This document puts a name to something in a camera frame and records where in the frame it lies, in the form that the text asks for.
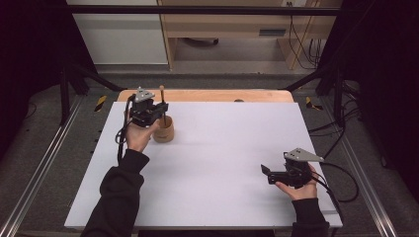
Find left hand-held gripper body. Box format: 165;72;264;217
127;86;158;128

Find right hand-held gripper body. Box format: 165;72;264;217
275;147;326;190

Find wooden cup with animal figure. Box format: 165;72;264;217
152;115;175;144

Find person's right hand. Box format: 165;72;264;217
274;163;319;201

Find person's left hand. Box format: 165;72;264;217
125;107;161;153

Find yellow black tape piece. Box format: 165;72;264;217
304;96;324;112
94;95;109;114

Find light wooden table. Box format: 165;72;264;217
117;89;295;104

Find white board sheet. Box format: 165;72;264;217
63;101;344;230

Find white cabinet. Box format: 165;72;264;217
66;0;169;65

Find black metal stand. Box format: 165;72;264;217
58;61;126;126
284;62;346;126

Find light wooden desk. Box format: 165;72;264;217
157;0;344;71

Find black curtain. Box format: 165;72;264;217
317;0;419;198
0;0;100;159

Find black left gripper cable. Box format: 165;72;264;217
115;93;136;165

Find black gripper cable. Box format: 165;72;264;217
115;93;136;165
310;161;361;226

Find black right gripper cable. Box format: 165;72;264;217
310;161;361;226

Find black floor cables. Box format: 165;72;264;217
308;80;362;159

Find aluminium floor rail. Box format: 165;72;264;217
319;98;400;237
0;95;85;237

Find black horizontal frame bar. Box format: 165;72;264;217
65;4;342;17

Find bundle of hanging cables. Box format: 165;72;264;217
286;1;324;71

